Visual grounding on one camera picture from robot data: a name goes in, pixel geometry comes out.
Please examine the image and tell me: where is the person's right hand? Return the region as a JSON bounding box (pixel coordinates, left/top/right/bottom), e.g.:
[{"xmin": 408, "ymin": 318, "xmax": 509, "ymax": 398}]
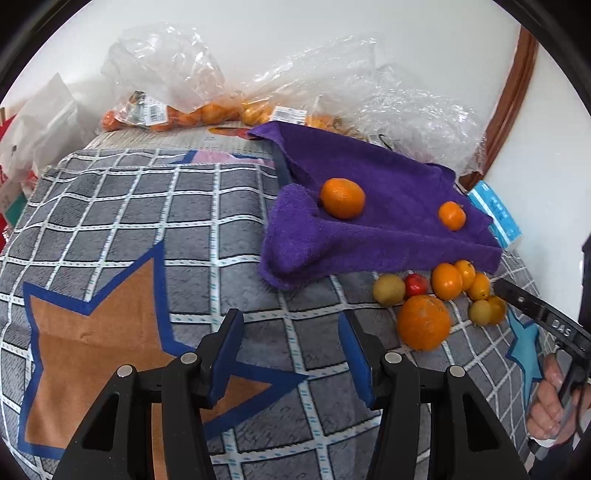
[{"xmin": 526, "ymin": 354, "xmax": 580, "ymax": 440}]

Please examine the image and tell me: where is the printed paper sheet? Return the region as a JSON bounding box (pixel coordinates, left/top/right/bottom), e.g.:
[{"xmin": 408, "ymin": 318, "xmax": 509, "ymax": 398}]
[{"xmin": 88, "ymin": 122, "xmax": 278, "ymax": 160}]

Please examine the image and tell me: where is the small red fruit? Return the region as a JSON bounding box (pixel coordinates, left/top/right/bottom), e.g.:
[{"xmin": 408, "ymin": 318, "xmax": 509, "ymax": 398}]
[{"xmin": 404, "ymin": 273, "xmax": 428, "ymax": 297}]

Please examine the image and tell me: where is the clear plastic bag of oranges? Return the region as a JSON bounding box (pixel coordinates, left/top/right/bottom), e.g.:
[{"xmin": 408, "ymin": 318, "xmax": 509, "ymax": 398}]
[{"xmin": 226, "ymin": 37, "xmax": 386, "ymax": 139}]

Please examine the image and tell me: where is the red and white carton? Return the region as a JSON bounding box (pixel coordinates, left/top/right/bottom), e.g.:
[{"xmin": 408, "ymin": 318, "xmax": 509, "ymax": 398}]
[{"xmin": 0, "ymin": 106, "xmax": 40, "ymax": 241}]

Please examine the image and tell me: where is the blue tissue packet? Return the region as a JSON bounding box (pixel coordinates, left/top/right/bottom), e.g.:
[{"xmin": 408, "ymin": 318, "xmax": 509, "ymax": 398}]
[{"xmin": 466, "ymin": 181, "xmax": 523, "ymax": 252}]

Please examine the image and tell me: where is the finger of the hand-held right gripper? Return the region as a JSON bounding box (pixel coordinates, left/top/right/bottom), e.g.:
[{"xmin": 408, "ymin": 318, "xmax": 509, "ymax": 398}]
[{"xmin": 493, "ymin": 278, "xmax": 555, "ymax": 326}]

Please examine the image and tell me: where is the medium orange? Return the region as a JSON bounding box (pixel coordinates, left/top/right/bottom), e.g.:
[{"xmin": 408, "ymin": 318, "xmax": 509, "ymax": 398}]
[{"xmin": 431, "ymin": 263, "xmax": 463, "ymax": 301}]

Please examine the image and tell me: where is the clear plastic bag of mandarins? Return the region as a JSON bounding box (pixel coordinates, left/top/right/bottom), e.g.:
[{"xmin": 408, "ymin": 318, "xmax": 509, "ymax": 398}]
[{"xmin": 99, "ymin": 25, "xmax": 234, "ymax": 134}]

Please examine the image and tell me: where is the small orange with stem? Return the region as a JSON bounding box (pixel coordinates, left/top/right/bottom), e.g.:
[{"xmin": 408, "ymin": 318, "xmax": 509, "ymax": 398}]
[{"xmin": 438, "ymin": 202, "xmax": 466, "ymax": 232}]

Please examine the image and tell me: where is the grey checked star blanket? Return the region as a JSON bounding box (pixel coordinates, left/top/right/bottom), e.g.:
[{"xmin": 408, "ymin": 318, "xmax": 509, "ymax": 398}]
[{"xmin": 0, "ymin": 148, "xmax": 583, "ymax": 480}]

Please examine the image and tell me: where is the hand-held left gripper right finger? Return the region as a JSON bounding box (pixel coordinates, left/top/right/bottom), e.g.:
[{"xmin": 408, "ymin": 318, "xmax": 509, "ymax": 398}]
[{"xmin": 338, "ymin": 311, "xmax": 529, "ymax": 480}]

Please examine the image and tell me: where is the brown wooden door frame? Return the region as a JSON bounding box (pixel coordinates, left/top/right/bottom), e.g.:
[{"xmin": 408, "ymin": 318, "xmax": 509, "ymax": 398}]
[{"xmin": 457, "ymin": 25, "xmax": 539, "ymax": 191}]

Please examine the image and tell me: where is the large mandarin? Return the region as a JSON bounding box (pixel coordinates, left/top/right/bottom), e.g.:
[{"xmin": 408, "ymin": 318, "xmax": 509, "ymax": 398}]
[{"xmin": 320, "ymin": 178, "xmax": 366, "ymax": 220}]

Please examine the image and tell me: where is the large orange with pale marks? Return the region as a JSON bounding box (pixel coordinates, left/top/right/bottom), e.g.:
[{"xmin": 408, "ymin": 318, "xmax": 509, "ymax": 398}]
[{"xmin": 397, "ymin": 295, "xmax": 452, "ymax": 352}]

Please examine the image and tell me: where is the purple towel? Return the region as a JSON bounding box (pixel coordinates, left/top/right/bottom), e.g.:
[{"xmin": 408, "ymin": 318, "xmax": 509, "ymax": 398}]
[{"xmin": 247, "ymin": 121, "xmax": 504, "ymax": 291}]

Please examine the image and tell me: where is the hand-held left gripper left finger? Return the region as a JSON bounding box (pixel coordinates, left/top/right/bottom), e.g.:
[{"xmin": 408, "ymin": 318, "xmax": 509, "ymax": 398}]
[{"xmin": 54, "ymin": 308, "xmax": 245, "ymax": 480}]

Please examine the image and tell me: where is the crumpled clear plastic bag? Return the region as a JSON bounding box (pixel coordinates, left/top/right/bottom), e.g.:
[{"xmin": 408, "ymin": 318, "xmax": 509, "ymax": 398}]
[{"xmin": 351, "ymin": 65, "xmax": 490, "ymax": 180}]

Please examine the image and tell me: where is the small yellow round fruit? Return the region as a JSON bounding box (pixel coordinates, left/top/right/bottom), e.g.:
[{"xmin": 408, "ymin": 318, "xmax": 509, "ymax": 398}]
[{"xmin": 468, "ymin": 299, "xmax": 492, "ymax": 327}]

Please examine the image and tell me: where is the white plastic bag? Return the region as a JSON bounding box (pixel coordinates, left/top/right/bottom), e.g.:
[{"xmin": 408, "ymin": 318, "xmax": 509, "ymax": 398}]
[{"xmin": 0, "ymin": 73, "xmax": 100, "ymax": 185}]

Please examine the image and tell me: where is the yellow-green round fruit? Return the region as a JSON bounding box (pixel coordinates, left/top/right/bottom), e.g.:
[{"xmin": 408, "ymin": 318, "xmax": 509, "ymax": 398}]
[{"xmin": 372, "ymin": 274, "xmax": 407, "ymax": 306}]

